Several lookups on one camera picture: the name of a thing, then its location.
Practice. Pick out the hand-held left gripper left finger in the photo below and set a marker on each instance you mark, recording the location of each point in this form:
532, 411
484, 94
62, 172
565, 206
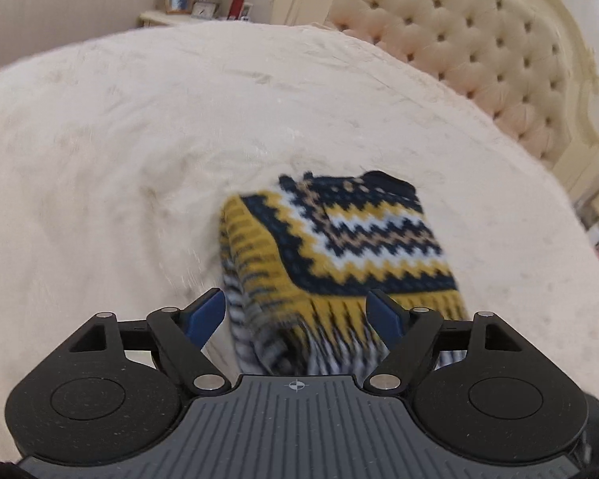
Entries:
207, 315

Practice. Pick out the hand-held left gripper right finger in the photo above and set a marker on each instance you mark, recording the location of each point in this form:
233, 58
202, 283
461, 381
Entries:
384, 317

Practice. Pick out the navy yellow patterned knit sweater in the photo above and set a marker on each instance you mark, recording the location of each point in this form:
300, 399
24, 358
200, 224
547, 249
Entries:
349, 239

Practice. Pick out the white fluffy bed blanket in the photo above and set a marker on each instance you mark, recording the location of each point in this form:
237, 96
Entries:
130, 159

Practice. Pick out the cream tufted headboard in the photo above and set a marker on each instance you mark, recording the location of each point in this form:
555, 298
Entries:
469, 35

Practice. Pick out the cream nightstand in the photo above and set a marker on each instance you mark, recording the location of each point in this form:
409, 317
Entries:
179, 19

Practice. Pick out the small desk clock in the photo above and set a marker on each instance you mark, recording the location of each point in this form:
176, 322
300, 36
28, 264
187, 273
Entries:
204, 9

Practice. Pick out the red book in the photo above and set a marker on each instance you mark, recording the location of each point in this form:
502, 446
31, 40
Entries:
237, 5

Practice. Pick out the small white photo frame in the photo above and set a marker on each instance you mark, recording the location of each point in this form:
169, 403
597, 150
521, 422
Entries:
247, 11

